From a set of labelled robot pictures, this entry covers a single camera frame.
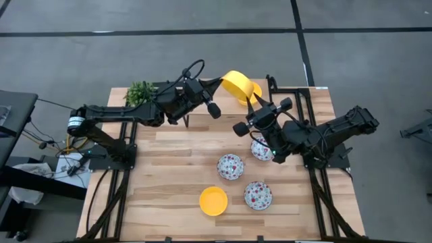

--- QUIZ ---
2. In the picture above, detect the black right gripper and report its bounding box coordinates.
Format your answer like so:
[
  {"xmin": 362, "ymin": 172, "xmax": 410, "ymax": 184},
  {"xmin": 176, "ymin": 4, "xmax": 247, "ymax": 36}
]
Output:
[{"xmin": 232, "ymin": 92, "xmax": 294, "ymax": 138}]

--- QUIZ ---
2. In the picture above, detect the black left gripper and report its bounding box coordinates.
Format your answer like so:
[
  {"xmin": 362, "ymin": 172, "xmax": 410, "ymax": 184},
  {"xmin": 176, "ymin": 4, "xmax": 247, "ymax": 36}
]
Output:
[{"xmin": 183, "ymin": 77, "xmax": 224, "ymax": 120}]

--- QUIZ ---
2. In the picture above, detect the red floral mini bowl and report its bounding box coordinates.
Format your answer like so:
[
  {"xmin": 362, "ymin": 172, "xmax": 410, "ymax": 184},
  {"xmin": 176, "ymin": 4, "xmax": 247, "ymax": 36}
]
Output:
[
  {"xmin": 250, "ymin": 136, "xmax": 276, "ymax": 163},
  {"xmin": 216, "ymin": 153, "xmax": 246, "ymax": 182},
  {"xmin": 243, "ymin": 180, "xmax": 274, "ymax": 212}
]

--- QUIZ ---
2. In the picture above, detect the small green potted plant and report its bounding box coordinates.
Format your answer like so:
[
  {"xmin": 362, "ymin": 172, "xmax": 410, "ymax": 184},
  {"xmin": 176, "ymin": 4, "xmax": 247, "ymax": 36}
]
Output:
[{"xmin": 124, "ymin": 80, "xmax": 158, "ymax": 107}]

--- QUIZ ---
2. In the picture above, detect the white printed cardboard box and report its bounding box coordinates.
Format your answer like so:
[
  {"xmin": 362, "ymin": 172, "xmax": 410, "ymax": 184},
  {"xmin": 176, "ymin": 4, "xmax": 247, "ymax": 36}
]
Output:
[{"xmin": 54, "ymin": 152, "xmax": 92, "ymax": 189}]

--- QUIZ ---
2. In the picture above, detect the black side desk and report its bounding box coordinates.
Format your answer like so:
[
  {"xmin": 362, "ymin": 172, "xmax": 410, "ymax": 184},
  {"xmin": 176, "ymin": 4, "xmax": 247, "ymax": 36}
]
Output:
[{"xmin": 0, "ymin": 89, "xmax": 39, "ymax": 169}]

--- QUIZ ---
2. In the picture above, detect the black low bench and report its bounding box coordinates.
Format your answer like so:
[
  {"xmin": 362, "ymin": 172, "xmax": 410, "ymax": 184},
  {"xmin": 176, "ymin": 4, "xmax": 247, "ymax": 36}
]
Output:
[{"xmin": 0, "ymin": 165, "xmax": 88, "ymax": 201}]

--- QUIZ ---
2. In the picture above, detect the white plastic bag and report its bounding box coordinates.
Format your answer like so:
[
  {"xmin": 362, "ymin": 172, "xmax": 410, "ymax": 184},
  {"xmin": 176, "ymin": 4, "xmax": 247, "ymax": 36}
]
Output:
[{"xmin": 7, "ymin": 162, "xmax": 47, "ymax": 206}]

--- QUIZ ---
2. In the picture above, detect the wooden shelf black metal frame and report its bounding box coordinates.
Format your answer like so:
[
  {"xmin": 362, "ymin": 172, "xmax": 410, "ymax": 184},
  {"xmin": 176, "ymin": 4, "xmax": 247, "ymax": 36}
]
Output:
[{"xmin": 181, "ymin": 74, "xmax": 273, "ymax": 128}]

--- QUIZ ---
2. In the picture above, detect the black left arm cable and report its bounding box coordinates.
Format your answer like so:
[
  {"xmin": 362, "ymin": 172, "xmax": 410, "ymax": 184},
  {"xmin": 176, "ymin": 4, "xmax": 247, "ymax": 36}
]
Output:
[{"xmin": 148, "ymin": 59, "xmax": 206, "ymax": 102}]

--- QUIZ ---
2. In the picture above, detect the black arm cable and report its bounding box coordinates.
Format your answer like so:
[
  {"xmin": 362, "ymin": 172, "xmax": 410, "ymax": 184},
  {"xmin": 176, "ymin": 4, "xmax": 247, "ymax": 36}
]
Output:
[
  {"xmin": 248, "ymin": 130, "xmax": 271, "ymax": 151},
  {"xmin": 148, "ymin": 59, "xmax": 206, "ymax": 102}
]

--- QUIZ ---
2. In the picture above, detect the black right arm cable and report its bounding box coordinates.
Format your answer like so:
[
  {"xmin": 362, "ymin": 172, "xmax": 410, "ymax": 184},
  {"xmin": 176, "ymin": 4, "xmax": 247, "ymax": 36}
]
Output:
[{"xmin": 248, "ymin": 130, "xmax": 271, "ymax": 151}]

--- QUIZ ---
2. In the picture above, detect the black aluminium rig frame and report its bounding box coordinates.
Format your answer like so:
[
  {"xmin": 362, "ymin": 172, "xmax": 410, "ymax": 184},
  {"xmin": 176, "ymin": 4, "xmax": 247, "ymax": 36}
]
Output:
[{"xmin": 78, "ymin": 74, "xmax": 365, "ymax": 243}]

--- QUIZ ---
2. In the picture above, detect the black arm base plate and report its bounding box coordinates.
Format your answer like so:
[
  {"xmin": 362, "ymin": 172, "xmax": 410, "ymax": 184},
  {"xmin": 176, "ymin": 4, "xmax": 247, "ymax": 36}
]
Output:
[
  {"xmin": 88, "ymin": 143, "xmax": 138, "ymax": 171},
  {"xmin": 302, "ymin": 143, "xmax": 352, "ymax": 170}
]

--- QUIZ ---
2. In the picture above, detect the yellow floor cable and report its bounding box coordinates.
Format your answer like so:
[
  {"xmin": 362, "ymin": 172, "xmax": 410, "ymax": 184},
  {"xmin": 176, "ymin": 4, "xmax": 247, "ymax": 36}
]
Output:
[{"xmin": 63, "ymin": 134, "xmax": 90, "ymax": 154}]

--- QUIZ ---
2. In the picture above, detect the black floor cable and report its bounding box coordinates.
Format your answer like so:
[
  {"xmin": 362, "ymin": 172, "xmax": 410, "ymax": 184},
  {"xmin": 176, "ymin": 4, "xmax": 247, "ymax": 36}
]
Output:
[{"xmin": 21, "ymin": 97, "xmax": 89, "ymax": 177}]

